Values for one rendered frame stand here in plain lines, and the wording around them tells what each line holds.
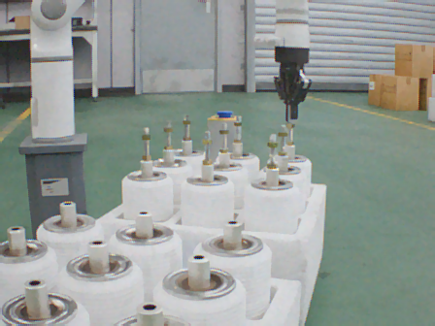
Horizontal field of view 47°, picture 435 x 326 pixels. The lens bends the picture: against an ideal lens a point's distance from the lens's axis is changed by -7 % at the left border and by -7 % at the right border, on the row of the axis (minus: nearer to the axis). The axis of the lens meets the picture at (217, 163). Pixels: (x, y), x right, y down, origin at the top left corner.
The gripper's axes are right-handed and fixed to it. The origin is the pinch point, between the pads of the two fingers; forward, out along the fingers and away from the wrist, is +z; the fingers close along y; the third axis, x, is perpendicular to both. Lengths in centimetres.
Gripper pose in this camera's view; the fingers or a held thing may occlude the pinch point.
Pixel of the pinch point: (290, 113)
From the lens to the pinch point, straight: 116.0
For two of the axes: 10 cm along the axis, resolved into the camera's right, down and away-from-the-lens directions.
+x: -9.3, 0.7, -3.7
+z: 0.0, 9.8, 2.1
